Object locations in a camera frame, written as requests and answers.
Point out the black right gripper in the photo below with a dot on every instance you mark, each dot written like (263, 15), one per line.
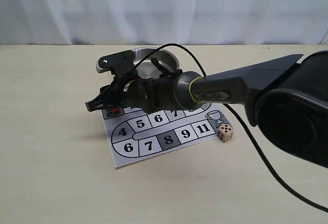
(150, 95)

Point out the beige wooden die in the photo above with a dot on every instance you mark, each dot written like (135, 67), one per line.
(225, 132)

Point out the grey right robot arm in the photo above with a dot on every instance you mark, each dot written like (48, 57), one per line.
(286, 98)

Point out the paper number game board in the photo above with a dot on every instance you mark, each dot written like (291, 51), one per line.
(134, 135)

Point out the stainless steel round bowl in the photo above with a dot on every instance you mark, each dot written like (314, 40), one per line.
(153, 65)

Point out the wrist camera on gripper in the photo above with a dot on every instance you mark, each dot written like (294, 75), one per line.
(119, 64)

